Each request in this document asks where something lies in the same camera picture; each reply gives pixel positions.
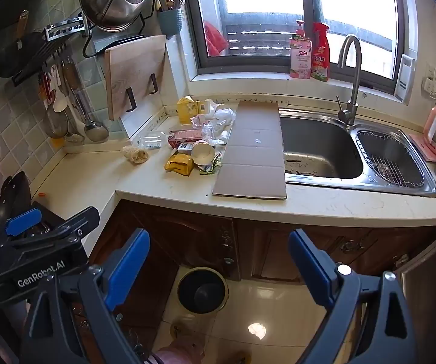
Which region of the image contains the person's pink trouser leg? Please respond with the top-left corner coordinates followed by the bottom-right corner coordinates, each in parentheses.
top-left (153, 324), bottom-right (208, 364)

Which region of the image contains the dark framed window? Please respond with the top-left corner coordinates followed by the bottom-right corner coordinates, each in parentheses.
top-left (182, 0), bottom-right (412, 94)

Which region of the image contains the black frying pan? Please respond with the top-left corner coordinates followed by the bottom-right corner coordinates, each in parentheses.
top-left (0, 11), bottom-right (46, 80)

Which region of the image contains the wooden cutting board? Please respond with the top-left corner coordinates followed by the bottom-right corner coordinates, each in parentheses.
top-left (104, 35), bottom-right (166, 121)

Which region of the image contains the crumpled foil wrapper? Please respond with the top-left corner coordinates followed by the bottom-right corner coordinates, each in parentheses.
top-left (198, 152), bottom-right (223, 176)

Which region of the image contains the pink soap pouch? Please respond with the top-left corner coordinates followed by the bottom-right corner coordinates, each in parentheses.
top-left (288, 20), bottom-right (313, 80)

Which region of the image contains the red spray bottle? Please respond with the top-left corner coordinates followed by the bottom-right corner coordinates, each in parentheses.
top-left (311, 22), bottom-right (331, 83)

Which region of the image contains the pink electric kettle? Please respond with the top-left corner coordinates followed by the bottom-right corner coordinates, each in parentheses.
top-left (408, 104), bottom-right (436, 163)

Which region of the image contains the crumpled beige tissue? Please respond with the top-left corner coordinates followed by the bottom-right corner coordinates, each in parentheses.
top-left (122, 145), bottom-right (150, 166)

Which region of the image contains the black wok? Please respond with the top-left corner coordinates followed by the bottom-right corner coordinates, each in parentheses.
top-left (0, 170), bottom-right (33, 233)

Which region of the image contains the yellow carton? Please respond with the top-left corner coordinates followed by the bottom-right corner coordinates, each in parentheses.
top-left (176, 96), bottom-right (211, 125)

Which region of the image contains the white rice paddle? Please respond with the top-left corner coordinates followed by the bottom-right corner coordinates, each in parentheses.
top-left (51, 64), bottom-right (69, 113)

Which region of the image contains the blue utensil holder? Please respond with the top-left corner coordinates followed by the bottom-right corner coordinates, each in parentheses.
top-left (157, 8), bottom-right (184, 40)

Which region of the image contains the clear plastic bottle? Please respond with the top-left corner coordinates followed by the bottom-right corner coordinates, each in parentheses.
top-left (135, 131), bottom-right (169, 151)

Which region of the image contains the pink box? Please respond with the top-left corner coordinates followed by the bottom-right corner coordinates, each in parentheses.
top-left (168, 129), bottom-right (203, 149)

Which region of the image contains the stainless steel pot lid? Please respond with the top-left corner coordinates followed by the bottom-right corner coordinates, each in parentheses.
top-left (79, 0), bottom-right (155, 33)

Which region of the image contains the white wall socket panel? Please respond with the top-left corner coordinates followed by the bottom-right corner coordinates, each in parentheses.
top-left (394, 54), bottom-right (416, 104)

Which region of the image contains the steel ladle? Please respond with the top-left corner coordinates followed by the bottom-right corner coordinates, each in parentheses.
top-left (70, 61), bottom-right (109, 142)

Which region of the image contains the red cloth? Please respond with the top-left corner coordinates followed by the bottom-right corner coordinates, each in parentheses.
top-left (204, 21), bottom-right (229, 58)

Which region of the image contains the brown cardboard sheet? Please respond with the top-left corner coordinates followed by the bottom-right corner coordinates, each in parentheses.
top-left (212, 100), bottom-right (288, 200)

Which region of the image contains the steel faucet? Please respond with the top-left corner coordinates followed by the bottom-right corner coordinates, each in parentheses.
top-left (336, 34), bottom-right (363, 127)

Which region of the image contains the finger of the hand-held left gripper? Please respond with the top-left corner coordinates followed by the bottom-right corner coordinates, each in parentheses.
top-left (5, 208), bottom-right (43, 238)
top-left (40, 207), bottom-right (101, 242)

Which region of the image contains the yellow packet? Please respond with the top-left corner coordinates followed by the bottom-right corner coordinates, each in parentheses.
top-left (164, 152), bottom-right (195, 177)

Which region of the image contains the brown wooden cabinet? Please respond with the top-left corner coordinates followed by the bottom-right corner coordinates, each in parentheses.
top-left (89, 199), bottom-right (436, 349)

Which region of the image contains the clear plastic bag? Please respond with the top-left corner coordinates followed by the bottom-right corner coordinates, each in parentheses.
top-left (201, 121), bottom-right (229, 147)
top-left (210, 104), bottom-right (238, 131)

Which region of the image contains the stainless steel sink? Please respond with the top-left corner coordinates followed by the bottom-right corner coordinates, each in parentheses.
top-left (279, 108), bottom-right (436, 199)

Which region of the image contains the metal wall hook rail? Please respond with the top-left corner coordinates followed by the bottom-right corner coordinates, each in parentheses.
top-left (12, 13), bottom-right (91, 86)

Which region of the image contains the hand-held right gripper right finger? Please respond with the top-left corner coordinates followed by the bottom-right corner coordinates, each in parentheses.
top-left (288, 229), bottom-right (418, 364)

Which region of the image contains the round trash bin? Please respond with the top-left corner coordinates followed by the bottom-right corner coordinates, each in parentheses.
top-left (176, 266), bottom-right (230, 315)

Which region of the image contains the white paper cup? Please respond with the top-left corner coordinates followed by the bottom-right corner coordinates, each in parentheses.
top-left (191, 140), bottom-right (216, 167)

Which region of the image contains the steel skimmer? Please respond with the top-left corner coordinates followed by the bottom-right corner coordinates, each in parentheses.
top-left (44, 83), bottom-right (70, 140)

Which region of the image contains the wire drain basket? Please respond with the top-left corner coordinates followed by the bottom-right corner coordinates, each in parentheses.
top-left (356, 130), bottom-right (426, 189)

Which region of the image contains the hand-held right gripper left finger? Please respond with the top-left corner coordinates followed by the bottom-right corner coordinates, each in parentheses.
top-left (21, 228), bottom-right (151, 364)

